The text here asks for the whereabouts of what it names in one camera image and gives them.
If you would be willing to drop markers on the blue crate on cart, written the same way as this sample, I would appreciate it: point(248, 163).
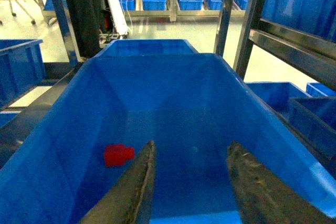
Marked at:
point(191, 106)
point(142, 47)

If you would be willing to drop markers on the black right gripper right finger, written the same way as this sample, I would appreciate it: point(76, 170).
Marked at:
point(262, 197)

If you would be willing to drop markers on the rear blue crate on cart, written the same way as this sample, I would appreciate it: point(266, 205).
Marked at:
point(142, 47)

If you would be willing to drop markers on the red one-stud toy block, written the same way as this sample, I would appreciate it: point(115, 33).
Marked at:
point(117, 155)

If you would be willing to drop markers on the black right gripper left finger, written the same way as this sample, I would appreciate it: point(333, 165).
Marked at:
point(130, 199)

